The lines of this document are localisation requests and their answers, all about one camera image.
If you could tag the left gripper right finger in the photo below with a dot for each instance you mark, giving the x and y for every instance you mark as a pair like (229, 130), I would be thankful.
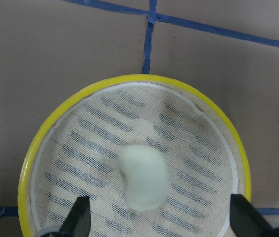
(245, 220)

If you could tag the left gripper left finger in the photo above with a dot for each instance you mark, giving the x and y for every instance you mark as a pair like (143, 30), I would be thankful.
(78, 221)

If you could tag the white steamed bun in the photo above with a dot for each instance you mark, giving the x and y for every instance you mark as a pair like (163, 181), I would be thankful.
(146, 173)

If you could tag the yellow steamer layer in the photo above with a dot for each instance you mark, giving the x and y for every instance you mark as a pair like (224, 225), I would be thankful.
(74, 153)

